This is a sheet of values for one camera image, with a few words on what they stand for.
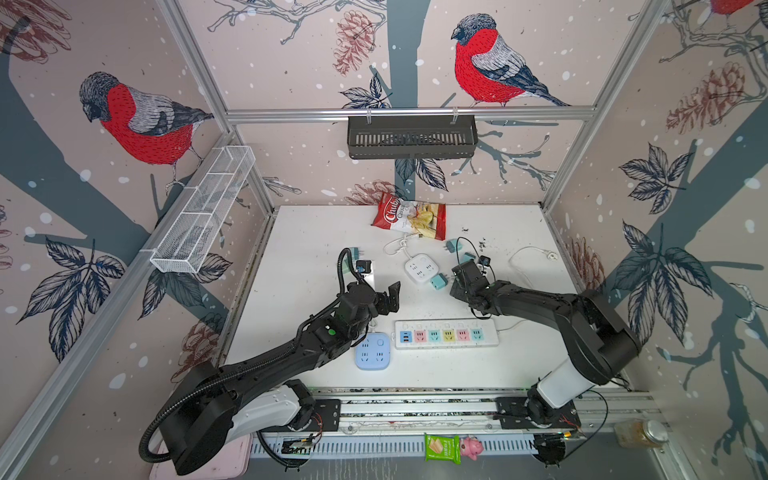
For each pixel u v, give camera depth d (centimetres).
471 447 67
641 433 63
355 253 106
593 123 95
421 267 100
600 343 45
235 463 65
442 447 68
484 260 85
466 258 105
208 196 82
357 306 58
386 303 71
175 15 72
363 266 69
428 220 114
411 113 98
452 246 107
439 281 97
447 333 85
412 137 104
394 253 106
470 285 73
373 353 81
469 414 75
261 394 48
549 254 104
